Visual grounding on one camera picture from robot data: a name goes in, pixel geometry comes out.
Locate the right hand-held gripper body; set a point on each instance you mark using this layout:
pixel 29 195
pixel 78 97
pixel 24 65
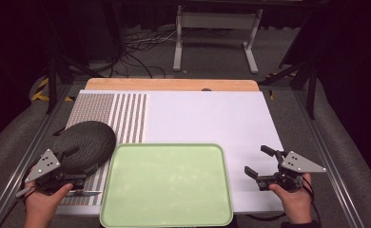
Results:
pixel 296 164

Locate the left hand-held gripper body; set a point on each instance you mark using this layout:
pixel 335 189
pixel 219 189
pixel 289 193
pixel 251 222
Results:
pixel 47 163

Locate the person's right hand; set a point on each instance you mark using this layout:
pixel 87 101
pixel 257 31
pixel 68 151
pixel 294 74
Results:
pixel 296 202

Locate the person's left hand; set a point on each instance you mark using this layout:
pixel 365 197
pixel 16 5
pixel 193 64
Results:
pixel 42 207

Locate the dark woven round placemat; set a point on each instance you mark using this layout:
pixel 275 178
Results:
pixel 88 142

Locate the silver knife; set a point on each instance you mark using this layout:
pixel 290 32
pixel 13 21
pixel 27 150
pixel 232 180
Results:
pixel 88 193

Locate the white table board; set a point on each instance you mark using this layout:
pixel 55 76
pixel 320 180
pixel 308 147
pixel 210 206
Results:
pixel 212 120

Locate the yellow black floor tape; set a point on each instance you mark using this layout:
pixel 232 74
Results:
pixel 41 93

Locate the grey white striped placemat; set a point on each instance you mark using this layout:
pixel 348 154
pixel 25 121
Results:
pixel 123 110

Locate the black tripod stand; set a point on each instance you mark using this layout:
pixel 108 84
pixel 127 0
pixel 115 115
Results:
pixel 52 82
pixel 312 91

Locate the light green plastic tray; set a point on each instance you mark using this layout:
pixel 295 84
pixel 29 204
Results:
pixel 166 186

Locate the wooden table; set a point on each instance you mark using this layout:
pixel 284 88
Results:
pixel 171 84

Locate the aluminium rail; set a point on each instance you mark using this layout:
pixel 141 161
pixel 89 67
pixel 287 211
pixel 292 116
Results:
pixel 329 152
pixel 22 158

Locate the white metal stand frame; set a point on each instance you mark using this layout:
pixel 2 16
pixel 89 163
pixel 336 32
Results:
pixel 218 20

